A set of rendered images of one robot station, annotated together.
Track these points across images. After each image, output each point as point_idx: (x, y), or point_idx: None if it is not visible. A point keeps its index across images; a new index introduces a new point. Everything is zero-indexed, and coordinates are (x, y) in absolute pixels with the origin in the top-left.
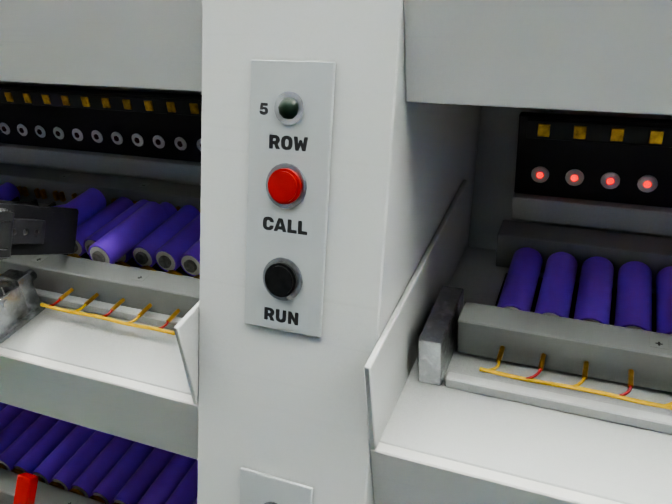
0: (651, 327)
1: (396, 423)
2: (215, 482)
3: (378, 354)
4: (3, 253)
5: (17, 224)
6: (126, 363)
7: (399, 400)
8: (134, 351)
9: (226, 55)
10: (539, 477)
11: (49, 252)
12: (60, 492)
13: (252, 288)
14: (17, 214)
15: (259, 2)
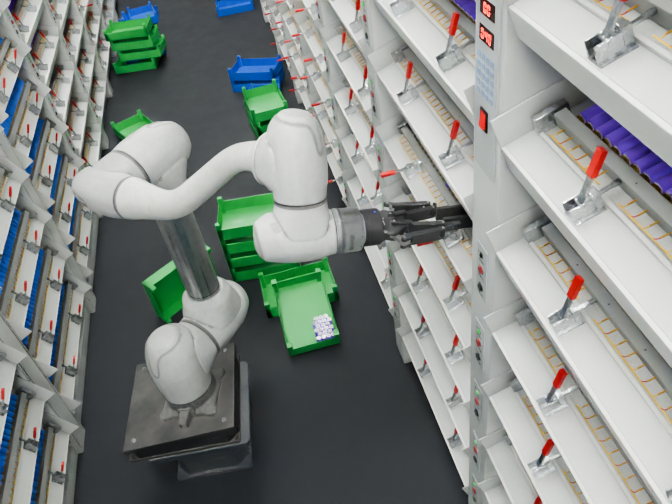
0: None
1: (502, 330)
2: (473, 315)
3: (489, 316)
4: (441, 238)
5: (450, 226)
6: (467, 273)
7: (509, 324)
8: (471, 270)
9: (475, 233)
10: (513, 361)
11: (464, 227)
12: None
13: (477, 283)
14: (453, 220)
15: (479, 229)
